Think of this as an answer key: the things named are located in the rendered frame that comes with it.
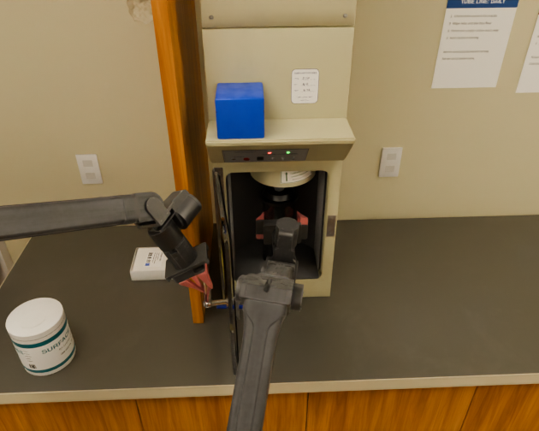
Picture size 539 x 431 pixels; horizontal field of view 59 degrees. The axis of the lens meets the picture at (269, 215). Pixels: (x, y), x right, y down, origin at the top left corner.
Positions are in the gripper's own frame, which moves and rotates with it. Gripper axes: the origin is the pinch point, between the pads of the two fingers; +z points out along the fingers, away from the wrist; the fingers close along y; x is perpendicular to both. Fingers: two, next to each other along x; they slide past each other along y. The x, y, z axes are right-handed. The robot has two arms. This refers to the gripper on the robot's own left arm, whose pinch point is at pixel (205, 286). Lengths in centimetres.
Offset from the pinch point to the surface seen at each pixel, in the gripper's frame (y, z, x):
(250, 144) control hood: -23.4, -22.4, -9.9
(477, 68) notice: -92, 11, -58
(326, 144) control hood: -38.0, -15.2, -8.6
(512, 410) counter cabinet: -55, 75, 12
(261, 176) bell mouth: -20.0, -5.5, -25.4
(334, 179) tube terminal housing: -36.6, 0.8, -19.4
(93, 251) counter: 46, 7, -51
